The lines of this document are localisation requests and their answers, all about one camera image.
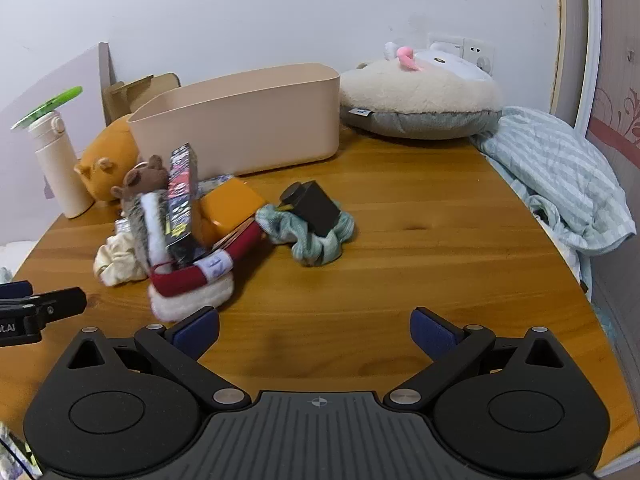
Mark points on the orange plush toy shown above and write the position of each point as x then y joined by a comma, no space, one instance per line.
107,160

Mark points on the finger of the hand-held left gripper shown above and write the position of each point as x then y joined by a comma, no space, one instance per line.
62,302
15,291

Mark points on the black box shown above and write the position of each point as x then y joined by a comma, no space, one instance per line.
317,207

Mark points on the striped light blue blanket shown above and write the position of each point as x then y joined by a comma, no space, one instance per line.
555,170

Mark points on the lilac board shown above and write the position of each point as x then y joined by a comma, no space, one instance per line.
55,80

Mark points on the red white christmas stocking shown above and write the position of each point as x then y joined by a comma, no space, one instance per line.
185,282

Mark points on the cream grey plush cushion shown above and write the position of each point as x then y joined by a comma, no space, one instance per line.
415,100

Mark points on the green scrunchie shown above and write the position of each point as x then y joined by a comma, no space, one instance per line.
315,250

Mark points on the beige plastic storage container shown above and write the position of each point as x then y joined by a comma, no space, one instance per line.
240,120

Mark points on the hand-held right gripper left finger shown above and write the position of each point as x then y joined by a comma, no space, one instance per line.
197,332

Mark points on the brown grey plush toy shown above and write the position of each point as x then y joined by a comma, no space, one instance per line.
145,180

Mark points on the cream scrunchie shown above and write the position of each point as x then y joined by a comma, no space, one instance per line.
117,262

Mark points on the orange bottle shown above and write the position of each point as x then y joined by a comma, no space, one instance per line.
232,205

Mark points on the cartoon printed long box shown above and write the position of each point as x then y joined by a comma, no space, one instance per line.
182,200

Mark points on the green pen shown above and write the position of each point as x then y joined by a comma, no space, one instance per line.
45,107

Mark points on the cream water bottle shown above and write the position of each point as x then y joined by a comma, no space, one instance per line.
57,170

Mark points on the pink floral headboard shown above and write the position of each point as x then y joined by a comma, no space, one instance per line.
615,90

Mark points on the small printed packet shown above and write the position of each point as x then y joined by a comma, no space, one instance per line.
215,185

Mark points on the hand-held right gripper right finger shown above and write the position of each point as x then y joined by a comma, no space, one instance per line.
432,332

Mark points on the printed bed sheet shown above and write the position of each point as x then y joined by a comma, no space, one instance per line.
12,455

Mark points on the white wall socket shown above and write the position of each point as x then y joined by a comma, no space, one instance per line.
445,42
480,52

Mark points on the white cat plush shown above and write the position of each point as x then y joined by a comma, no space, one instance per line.
445,62

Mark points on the wooden stand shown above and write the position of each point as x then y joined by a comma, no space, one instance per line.
132,92

